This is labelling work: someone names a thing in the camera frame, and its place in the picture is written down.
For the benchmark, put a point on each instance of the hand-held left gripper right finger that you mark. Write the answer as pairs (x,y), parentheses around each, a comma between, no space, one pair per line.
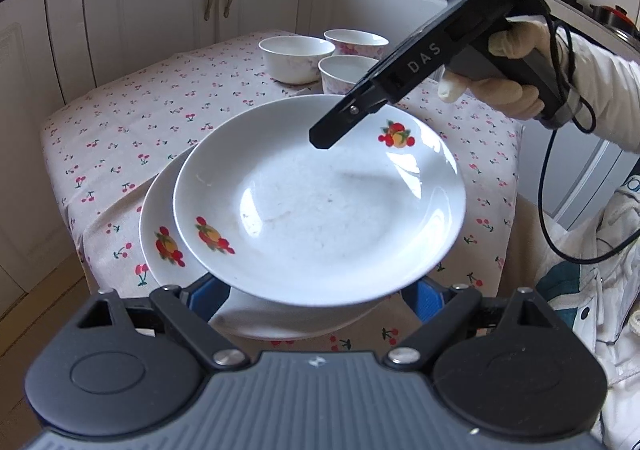
(425,302)

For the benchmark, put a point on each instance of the white teal jacket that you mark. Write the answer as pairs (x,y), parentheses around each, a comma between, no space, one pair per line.
(615,330)

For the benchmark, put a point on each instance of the person's right hand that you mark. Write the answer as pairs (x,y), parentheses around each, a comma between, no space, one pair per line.
(500,94)

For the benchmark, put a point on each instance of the white ceramic bowl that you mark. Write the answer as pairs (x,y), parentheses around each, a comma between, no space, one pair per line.
(295,58)

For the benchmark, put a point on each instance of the person's right forearm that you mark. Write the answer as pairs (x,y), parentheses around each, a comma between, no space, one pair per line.
(610,80)

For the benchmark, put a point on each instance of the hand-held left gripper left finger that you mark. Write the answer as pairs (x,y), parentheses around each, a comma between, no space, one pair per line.
(207,297)

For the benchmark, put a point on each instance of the cherry print tablecloth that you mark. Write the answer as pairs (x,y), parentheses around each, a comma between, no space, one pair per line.
(125,130)

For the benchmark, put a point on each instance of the large white fruit-print plate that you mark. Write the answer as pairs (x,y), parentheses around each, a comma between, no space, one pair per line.
(157,210)

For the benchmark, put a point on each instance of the white pink-flower bowl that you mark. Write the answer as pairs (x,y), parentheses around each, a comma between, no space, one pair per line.
(345,73)
(355,41)

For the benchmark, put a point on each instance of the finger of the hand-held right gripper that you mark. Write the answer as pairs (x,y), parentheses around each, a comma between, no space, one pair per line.
(340,123)

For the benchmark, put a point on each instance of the red lidded pot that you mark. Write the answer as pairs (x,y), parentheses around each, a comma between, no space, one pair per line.
(617,20)

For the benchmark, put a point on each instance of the white fruit-print deep plate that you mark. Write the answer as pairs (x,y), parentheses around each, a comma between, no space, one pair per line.
(320,210)

